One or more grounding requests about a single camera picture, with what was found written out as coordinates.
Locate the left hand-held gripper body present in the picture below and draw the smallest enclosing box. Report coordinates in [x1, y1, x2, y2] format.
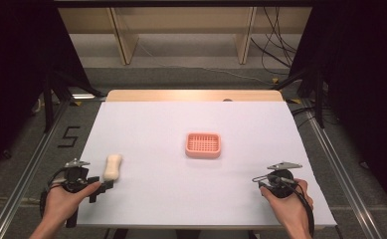
[61, 158, 92, 229]

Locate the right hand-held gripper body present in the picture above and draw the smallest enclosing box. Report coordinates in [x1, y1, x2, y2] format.
[259, 161, 303, 199]

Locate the person's right hand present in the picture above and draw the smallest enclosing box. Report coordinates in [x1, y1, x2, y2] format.
[259, 177, 314, 231]

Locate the person's left hand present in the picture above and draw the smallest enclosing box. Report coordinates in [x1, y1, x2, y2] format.
[43, 180, 102, 227]

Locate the pink soap dish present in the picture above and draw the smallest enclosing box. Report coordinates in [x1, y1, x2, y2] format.
[184, 131, 223, 159]

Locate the white table cover sheet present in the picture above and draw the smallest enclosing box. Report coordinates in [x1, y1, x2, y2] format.
[76, 101, 338, 229]

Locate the black tripod stand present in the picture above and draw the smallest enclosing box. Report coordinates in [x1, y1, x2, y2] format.
[41, 68, 106, 134]
[273, 64, 328, 129]

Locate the dark curtain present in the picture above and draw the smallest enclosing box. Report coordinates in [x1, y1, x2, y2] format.
[0, 0, 94, 176]
[289, 0, 387, 220]

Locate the light wooden desk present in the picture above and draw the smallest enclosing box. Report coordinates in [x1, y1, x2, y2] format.
[57, 6, 313, 67]

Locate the metal floor rail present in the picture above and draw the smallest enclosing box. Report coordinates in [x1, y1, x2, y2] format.
[300, 99, 386, 239]
[0, 98, 75, 239]

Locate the black cable bundle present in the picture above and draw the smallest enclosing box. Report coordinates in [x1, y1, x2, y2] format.
[249, 6, 298, 77]

